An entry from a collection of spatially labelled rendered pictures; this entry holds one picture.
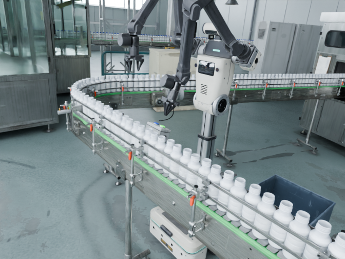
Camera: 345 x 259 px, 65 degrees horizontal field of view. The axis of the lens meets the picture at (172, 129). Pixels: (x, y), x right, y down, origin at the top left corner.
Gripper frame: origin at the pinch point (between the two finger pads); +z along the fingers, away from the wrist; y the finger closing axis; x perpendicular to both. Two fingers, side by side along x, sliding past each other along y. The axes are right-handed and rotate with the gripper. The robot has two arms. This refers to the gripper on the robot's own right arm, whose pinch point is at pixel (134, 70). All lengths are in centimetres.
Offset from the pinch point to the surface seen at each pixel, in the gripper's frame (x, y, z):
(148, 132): 39.7, 16.2, 24.4
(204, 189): 86, 22, 31
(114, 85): -97, -39, 34
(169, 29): -796, -685, -1
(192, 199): 85, 28, 33
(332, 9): -367, -1186, -120
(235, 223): 100, 18, 39
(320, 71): -37, -375, 28
